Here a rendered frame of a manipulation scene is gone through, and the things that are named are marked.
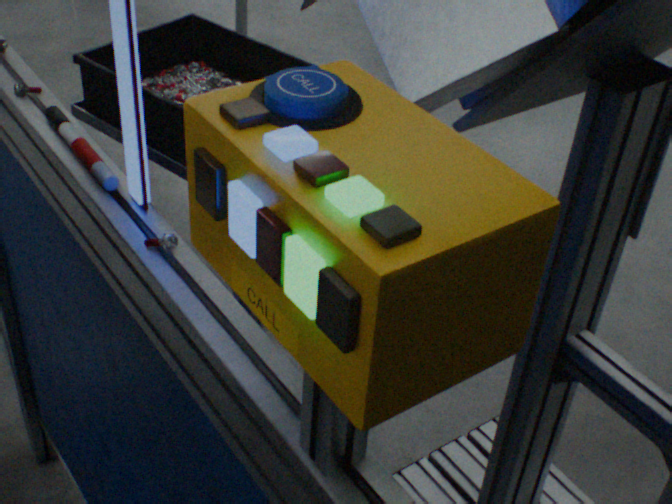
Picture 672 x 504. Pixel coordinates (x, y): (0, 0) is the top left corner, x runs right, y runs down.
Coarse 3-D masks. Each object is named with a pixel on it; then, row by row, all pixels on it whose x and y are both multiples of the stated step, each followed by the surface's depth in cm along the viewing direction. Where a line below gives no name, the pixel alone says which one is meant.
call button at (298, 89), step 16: (272, 80) 41; (288, 80) 41; (304, 80) 41; (320, 80) 41; (336, 80) 41; (272, 96) 40; (288, 96) 40; (304, 96) 40; (320, 96) 40; (336, 96) 40; (288, 112) 40; (304, 112) 40; (320, 112) 40; (336, 112) 40
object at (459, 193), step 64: (192, 128) 41; (256, 128) 39; (320, 128) 39; (384, 128) 40; (448, 128) 40; (192, 192) 44; (256, 192) 37; (320, 192) 35; (384, 192) 36; (448, 192) 36; (512, 192) 36; (320, 256) 34; (384, 256) 32; (448, 256) 33; (512, 256) 36; (384, 320) 33; (448, 320) 36; (512, 320) 39; (320, 384) 38; (384, 384) 35; (448, 384) 39
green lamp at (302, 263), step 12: (288, 240) 35; (300, 240) 35; (288, 252) 35; (300, 252) 35; (312, 252) 35; (288, 264) 36; (300, 264) 35; (312, 264) 34; (324, 264) 34; (288, 276) 36; (300, 276) 35; (312, 276) 34; (288, 288) 36; (300, 288) 35; (312, 288) 35; (300, 300) 36; (312, 300) 35; (312, 312) 35
